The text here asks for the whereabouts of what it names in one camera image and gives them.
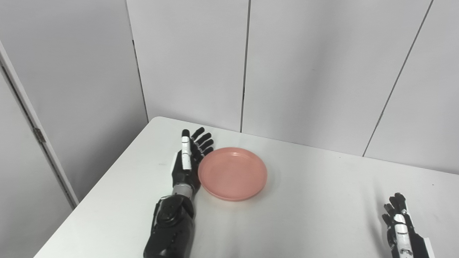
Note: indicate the pink plate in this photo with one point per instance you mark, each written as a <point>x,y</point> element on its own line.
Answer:
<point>232,173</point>

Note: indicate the metal door hinge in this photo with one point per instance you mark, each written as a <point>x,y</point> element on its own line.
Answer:
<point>38,135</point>

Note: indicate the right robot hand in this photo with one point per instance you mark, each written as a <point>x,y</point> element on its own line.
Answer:
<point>403,236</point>

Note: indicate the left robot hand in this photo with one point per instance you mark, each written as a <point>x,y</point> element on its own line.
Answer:
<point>186,163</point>

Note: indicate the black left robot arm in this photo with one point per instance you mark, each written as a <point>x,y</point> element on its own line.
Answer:
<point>173,225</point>

